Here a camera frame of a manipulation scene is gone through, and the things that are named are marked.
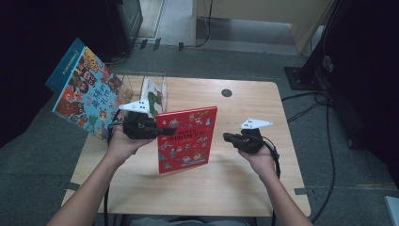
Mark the clear acrylic book rack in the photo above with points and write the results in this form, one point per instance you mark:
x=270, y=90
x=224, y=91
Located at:
x=138, y=81

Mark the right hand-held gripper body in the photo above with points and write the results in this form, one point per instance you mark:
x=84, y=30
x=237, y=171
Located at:
x=251, y=141

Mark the red picture book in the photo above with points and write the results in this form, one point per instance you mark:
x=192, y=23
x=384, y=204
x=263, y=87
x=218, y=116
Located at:
x=188, y=141

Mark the person's left hand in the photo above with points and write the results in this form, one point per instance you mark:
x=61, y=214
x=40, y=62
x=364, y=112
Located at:
x=122, y=149

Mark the dark cabinet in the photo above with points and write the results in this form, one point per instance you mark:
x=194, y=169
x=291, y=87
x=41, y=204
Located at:
x=125, y=25

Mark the light wooden partition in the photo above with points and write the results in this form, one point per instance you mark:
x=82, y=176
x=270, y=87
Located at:
x=266, y=9

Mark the person's right hand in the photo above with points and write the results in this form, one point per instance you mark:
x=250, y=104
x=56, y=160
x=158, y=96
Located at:
x=262, y=161

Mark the light blue animals picture book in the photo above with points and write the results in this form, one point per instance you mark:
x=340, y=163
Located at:
x=91, y=94

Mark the person's grey clothing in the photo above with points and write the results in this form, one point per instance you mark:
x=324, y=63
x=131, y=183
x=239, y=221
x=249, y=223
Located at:
x=188, y=221

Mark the black metal stand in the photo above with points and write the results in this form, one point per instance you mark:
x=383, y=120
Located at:
x=313, y=72

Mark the grey tape piece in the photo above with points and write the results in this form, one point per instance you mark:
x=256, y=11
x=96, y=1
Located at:
x=301, y=191
x=70, y=185

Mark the black table grommet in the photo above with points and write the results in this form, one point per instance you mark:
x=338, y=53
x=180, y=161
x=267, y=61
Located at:
x=226, y=93

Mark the white caterpillar picture book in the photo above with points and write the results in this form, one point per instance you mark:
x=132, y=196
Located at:
x=153, y=97

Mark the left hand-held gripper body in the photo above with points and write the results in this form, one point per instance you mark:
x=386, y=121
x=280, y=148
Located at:
x=139, y=127

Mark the black tape strip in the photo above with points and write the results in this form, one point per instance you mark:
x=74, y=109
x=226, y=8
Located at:
x=157, y=44
x=143, y=44
x=180, y=46

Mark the white box corner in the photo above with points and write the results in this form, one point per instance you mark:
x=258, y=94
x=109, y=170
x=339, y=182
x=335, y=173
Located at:
x=393, y=212

